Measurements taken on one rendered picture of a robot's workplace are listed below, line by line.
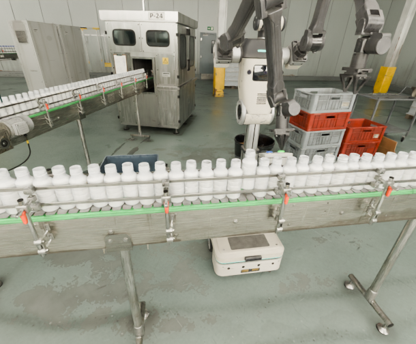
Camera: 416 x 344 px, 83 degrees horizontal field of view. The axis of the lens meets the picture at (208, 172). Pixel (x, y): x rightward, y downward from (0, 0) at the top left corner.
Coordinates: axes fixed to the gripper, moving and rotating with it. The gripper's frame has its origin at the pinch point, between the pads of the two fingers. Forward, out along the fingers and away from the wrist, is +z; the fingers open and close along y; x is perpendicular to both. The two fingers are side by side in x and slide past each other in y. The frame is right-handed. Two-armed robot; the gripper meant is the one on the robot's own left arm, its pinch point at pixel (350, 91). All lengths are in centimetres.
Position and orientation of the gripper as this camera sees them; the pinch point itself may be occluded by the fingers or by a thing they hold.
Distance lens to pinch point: 123.1
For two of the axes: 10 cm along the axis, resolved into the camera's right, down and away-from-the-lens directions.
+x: -9.9, 0.6, -1.5
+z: -0.2, 8.8, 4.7
